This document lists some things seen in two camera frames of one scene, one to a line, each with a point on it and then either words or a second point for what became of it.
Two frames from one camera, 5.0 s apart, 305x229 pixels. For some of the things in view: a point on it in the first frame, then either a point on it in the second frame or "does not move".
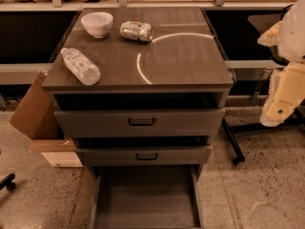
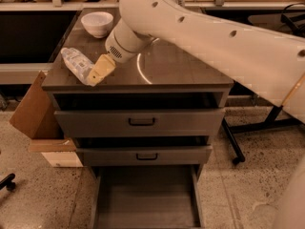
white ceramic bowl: [97, 23] does not move
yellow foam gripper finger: [286, 92] -> [101, 70]
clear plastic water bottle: [81, 66] does not move
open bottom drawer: [152, 197] does not move
